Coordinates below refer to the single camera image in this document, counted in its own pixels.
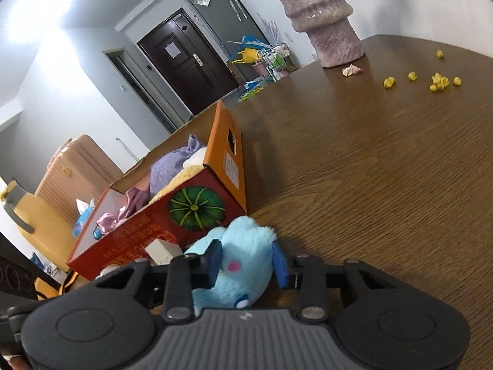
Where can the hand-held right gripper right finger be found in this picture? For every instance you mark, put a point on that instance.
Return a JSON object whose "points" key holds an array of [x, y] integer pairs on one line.
{"points": [[280, 266]]}

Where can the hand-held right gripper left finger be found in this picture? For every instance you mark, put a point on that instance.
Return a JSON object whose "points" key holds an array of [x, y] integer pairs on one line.
{"points": [[215, 265]]}

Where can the light blue plush toy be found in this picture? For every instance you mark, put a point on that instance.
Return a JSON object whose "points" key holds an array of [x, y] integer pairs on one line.
{"points": [[242, 250]]}

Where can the yellow and white plush toy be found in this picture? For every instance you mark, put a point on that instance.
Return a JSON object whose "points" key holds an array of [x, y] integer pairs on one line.
{"points": [[181, 183]]}

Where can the red cardboard box pumpkin print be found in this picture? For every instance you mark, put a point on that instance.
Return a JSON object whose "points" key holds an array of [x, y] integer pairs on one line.
{"points": [[227, 169]]}

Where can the lavender towel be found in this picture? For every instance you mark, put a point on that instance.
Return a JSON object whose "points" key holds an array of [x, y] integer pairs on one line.
{"points": [[169, 169]]}

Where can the purple satin scrunchie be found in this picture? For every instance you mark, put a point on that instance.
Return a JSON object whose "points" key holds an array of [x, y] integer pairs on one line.
{"points": [[123, 210]]}

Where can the yellow thermos jug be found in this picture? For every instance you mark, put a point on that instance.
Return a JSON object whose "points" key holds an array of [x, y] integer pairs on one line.
{"points": [[42, 231]]}

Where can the blue wet wipes packet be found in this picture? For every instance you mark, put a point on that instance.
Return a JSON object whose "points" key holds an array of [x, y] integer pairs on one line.
{"points": [[83, 217]]}

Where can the orange suitcase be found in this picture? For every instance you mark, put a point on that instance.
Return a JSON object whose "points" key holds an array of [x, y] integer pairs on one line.
{"points": [[81, 173]]}

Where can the dark brown door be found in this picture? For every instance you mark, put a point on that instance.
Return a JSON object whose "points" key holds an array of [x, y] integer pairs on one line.
{"points": [[188, 61]]}

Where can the cart of colourful toys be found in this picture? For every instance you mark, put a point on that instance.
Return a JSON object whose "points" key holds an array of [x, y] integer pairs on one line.
{"points": [[269, 59]]}

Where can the pink fallen petal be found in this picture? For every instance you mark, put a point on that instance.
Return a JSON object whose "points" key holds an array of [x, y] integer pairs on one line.
{"points": [[351, 70]]}

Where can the grey refrigerator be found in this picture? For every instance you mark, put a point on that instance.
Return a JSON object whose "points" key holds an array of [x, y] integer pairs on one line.
{"points": [[227, 27]]}

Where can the scattered yellow petals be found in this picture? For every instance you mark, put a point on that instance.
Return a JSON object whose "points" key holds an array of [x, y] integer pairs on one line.
{"points": [[439, 81]]}

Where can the purple ribbed vase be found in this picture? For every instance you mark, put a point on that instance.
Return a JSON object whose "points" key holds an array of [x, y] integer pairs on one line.
{"points": [[323, 19]]}

